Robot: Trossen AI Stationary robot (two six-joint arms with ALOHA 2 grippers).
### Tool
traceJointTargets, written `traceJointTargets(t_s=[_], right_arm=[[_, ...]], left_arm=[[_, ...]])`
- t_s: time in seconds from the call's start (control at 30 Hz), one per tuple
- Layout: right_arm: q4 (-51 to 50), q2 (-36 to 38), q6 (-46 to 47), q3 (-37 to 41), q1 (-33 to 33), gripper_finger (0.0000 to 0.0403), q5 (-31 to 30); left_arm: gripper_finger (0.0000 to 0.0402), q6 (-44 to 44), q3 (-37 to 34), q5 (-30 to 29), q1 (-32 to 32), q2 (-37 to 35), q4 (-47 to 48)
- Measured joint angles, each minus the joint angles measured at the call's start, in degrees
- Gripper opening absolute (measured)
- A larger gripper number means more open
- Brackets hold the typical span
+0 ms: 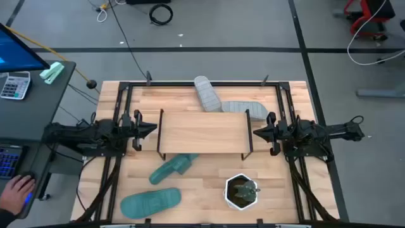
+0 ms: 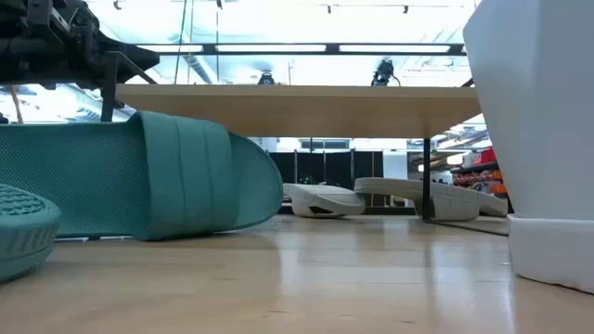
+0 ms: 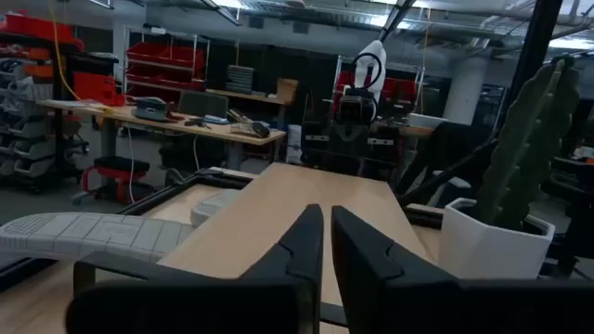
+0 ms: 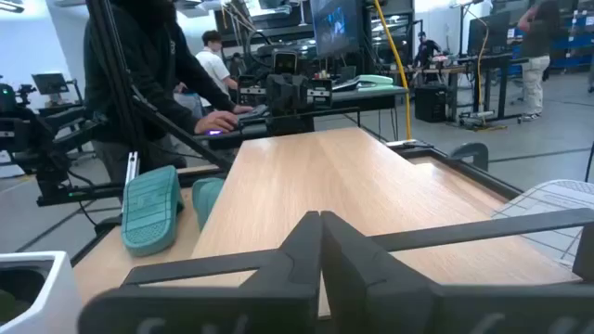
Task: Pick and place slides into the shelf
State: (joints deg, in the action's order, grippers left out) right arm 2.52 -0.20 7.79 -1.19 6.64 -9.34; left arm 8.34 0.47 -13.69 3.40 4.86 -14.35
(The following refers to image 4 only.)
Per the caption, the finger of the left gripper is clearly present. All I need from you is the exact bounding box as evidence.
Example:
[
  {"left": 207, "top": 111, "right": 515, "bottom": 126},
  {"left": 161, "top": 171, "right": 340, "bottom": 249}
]
[
  {"left": 266, "top": 73, "right": 289, "bottom": 112},
  {"left": 287, "top": 73, "right": 310, "bottom": 112}
]

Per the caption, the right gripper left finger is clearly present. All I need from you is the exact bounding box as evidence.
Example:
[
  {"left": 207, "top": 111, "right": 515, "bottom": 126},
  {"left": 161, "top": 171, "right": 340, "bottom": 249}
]
[{"left": 77, "top": 211, "right": 324, "bottom": 334}]

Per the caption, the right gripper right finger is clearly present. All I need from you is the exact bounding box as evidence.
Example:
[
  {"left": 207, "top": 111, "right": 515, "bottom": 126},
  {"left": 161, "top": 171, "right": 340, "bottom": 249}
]
[{"left": 321, "top": 211, "right": 594, "bottom": 334}]

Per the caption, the green rubber slide sandal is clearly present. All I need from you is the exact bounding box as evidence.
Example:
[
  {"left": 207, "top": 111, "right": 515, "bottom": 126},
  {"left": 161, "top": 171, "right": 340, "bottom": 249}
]
[
  {"left": 191, "top": 177, "right": 226, "bottom": 232},
  {"left": 121, "top": 165, "right": 185, "bottom": 258}
]

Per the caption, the light grey slide sandal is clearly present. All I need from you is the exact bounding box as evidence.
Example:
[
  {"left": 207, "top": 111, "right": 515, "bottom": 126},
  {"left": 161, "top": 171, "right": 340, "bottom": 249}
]
[{"left": 491, "top": 179, "right": 594, "bottom": 268}]

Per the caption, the black keyboard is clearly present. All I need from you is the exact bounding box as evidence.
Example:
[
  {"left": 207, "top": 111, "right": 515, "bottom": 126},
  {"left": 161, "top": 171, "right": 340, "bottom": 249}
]
[{"left": 239, "top": 105, "right": 270, "bottom": 122}]

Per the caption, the person's hand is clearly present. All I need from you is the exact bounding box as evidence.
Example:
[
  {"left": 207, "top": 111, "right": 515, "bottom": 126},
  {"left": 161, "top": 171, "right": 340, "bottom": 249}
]
[{"left": 194, "top": 110, "right": 239, "bottom": 135}]

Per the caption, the mint green stapler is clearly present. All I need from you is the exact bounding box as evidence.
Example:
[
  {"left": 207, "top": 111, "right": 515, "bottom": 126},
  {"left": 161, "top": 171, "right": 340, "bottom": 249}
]
[{"left": 333, "top": 73, "right": 395, "bottom": 93}]

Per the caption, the computer monitor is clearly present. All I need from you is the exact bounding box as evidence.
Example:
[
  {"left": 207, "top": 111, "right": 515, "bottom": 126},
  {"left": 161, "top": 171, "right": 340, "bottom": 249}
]
[{"left": 309, "top": 0, "right": 364, "bottom": 59}]

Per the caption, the black computer case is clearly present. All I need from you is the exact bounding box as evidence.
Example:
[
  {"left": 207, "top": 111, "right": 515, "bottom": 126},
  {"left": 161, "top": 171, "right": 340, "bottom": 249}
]
[{"left": 414, "top": 85, "right": 449, "bottom": 123}]

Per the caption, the grey table clamp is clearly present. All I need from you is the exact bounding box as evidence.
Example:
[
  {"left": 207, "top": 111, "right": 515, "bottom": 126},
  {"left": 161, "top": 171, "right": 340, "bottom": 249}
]
[{"left": 449, "top": 142, "right": 490, "bottom": 172}]

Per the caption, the black standing desk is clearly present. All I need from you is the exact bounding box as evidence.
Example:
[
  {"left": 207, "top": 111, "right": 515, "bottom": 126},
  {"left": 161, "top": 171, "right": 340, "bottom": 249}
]
[{"left": 445, "top": 53, "right": 530, "bottom": 124}]

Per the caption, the small black monitor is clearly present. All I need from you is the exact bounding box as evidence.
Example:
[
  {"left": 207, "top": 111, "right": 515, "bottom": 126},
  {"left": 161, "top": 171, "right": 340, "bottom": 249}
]
[{"left": 31, "top": 72, "right": 71, "bottom": 96}]

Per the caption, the white hexagonal plant pot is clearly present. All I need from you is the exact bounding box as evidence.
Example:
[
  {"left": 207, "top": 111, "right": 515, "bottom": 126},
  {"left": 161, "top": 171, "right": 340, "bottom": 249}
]
[{"left": 0, "top": 250, "right": 84, "bottom": 334}]

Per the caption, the blue storage rack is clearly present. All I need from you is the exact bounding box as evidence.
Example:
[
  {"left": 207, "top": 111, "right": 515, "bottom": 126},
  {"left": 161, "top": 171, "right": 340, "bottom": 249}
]
[{"left": 505, "top": 8, "right": 594, "bottom": 75}]

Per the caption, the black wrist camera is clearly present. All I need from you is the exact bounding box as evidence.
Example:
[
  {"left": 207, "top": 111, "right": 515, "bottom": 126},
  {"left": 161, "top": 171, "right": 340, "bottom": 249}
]
[{"left": 272, "top": 49, "right": 299, "bottom": 76}]

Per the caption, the yellow cable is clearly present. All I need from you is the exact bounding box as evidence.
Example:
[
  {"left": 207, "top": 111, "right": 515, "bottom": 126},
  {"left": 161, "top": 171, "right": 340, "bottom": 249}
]
[{"left": 373, "top": 0, "right": 413, "bottom": 141}]

